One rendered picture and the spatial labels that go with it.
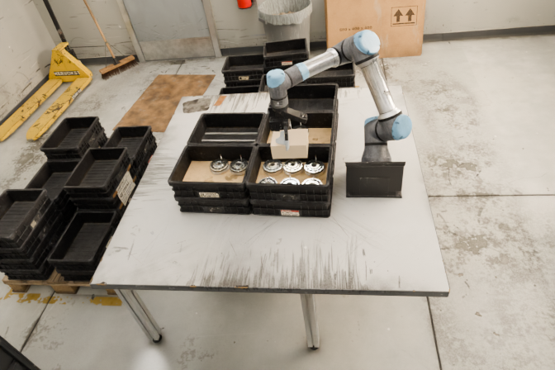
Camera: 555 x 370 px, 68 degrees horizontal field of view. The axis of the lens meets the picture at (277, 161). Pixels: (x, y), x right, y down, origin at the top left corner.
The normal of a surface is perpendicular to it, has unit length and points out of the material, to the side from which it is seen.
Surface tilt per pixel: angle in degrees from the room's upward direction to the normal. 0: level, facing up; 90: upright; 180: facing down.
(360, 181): 90
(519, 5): 90
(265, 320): 0
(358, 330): 0
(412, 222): 0
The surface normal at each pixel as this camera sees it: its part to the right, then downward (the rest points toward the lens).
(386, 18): -0.13, 0.48
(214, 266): -0.12, -0.75
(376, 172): -0.12, 0.66
